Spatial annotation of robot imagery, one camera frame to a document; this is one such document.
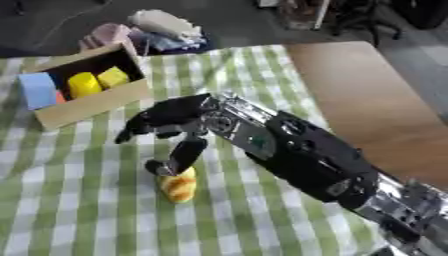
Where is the black chair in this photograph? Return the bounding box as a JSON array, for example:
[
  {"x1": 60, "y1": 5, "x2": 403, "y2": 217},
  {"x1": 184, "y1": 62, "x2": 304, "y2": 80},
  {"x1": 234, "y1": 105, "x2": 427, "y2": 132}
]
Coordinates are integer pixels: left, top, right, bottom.
[{"x1": 330, "y1": 0, "x2": 405, "y2": 48}]

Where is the blue block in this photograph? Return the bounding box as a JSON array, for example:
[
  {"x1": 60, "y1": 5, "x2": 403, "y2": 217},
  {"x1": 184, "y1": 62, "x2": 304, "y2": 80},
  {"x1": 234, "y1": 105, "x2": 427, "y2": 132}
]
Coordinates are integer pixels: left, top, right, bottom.
[{"x1": 15, "y1": 72, "x2": 60, "y2": 111}]

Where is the yellow block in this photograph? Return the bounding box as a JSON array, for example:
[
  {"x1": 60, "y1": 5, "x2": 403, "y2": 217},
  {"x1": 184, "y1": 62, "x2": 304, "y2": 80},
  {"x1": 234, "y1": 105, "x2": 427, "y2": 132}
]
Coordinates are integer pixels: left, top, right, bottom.
[
  {"x1": 66, "y1": 71, "x2": 105, "y2": 100},
  {"x1": 96, "y1": 66, "x2": 132, "y2": 90}
]

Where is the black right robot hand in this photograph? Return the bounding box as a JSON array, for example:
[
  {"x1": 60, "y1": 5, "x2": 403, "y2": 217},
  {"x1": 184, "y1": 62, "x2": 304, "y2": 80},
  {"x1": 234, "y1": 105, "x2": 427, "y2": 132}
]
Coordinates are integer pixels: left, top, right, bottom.
[{"x1": 113, "y1": 93, "x2": 214, "y2": 177}]

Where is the pink bag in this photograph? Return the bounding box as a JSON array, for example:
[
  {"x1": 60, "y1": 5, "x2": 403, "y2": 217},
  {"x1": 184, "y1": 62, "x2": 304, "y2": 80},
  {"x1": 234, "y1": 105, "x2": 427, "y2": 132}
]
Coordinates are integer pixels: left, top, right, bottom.
[{"x1": 78, "y1": 22, "x2": 140, "y2": 54}]

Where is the white cloth bundle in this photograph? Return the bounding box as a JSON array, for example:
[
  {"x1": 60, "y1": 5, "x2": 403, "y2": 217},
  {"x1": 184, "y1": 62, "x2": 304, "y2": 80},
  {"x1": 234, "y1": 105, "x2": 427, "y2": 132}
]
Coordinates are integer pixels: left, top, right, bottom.
[{"x1": 126, "y1": 9, "x2": 207, "y2": 43}]

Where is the yellow orange toy fruit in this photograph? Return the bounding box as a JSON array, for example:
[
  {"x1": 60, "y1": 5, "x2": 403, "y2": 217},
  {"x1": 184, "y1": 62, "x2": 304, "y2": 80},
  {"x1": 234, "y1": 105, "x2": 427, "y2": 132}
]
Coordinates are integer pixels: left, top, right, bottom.
[{"x1": 157, "y1": 166, "x2": 200, "y2": 204}]

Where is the black round object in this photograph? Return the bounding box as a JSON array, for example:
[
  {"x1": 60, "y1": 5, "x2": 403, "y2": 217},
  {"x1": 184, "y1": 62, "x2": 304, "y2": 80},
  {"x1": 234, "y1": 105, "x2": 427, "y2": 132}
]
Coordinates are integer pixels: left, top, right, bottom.
[{"x1": 390, "y1": 0, "x2": 448, "y2": 30}]

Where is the tan cardboard box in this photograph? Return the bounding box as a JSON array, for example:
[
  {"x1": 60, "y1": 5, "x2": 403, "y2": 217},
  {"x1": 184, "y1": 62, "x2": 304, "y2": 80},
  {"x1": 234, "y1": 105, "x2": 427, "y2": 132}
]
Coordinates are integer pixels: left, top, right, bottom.
[{"x1": 21, "y1": 42, "x2": 153, "y2": 131}]

